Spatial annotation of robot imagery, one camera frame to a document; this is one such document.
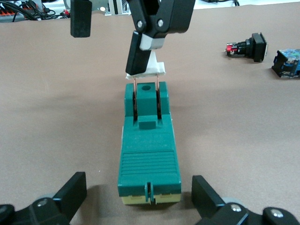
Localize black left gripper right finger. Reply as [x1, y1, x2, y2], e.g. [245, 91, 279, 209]
[191, 175, 300, 225]

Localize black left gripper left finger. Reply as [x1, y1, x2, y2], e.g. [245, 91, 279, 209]
[0, 172, 88, 225]

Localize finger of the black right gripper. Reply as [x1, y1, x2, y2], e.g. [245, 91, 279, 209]
[70, 0, 92, 38]
[125, 0, 196, 75]

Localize green load switch white handle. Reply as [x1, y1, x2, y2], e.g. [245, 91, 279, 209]
[117, 51, 182, 207]

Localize orange terminal strip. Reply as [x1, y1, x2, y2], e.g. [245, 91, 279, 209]
[0, 8, 18, 17]

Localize brown table cover sheet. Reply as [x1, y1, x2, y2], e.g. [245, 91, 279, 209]
[0, 4, 300, 225]

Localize black square pushbutton red terminals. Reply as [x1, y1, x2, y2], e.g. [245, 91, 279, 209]
[226, 32, 269, 63]

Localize green pushbutton blue contact block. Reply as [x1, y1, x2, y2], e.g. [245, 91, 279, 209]
[271, 48, 300, 79]

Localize silver metal bracket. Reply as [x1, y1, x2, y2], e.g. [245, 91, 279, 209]
[93, 0, 132, 16]

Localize black cable bundle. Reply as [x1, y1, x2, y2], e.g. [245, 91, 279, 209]
[0, 0, 71, 23]

